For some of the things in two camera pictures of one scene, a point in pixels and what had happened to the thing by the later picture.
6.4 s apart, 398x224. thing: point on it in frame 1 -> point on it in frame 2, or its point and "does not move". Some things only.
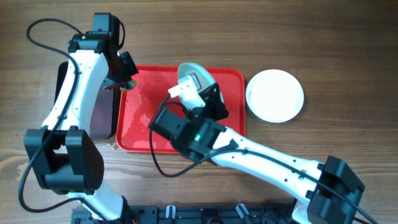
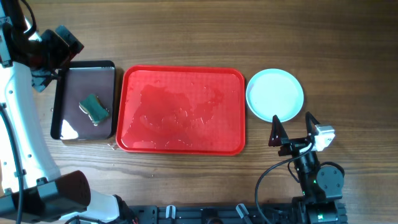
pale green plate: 205,78 -> 272,92
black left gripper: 132,69 -> 67,53
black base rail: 194,214 does not move
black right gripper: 212,102 -> 294,145
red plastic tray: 137,105 does not move
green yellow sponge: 132,84 -> 96,111
